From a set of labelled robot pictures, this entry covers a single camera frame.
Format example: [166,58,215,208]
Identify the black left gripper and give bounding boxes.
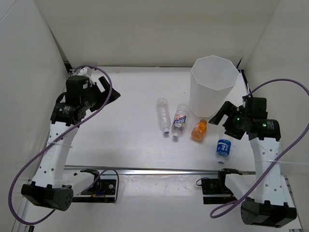
[81,76,120,112]

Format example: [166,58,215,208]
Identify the white plastic bin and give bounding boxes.
[189,55,239,118]

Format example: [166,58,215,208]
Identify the blue label plastic bottle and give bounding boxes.
[216,133,232,164]

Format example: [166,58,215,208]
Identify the aluminium rail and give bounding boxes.
[64,165,256,176]

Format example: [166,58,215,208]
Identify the clear bottle with blue-white label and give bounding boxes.
[171,104,188,141]

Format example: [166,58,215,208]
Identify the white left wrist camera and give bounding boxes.
[71,67,92,79]

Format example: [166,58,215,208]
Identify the orange plastic bottle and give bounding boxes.
[191,119,207,142]

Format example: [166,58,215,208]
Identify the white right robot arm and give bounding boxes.
[209,97,297,228]

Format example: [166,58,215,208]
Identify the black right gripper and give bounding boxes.
[209,101,250,140]

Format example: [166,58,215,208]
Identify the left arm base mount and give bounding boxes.
[72,169,120,203]

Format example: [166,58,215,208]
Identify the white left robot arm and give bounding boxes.
[21,75,120,211]

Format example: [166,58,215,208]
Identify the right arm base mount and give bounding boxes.
[196,168,243,205]

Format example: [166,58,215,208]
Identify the clear plastic bottle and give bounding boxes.
[156,98,171,134]

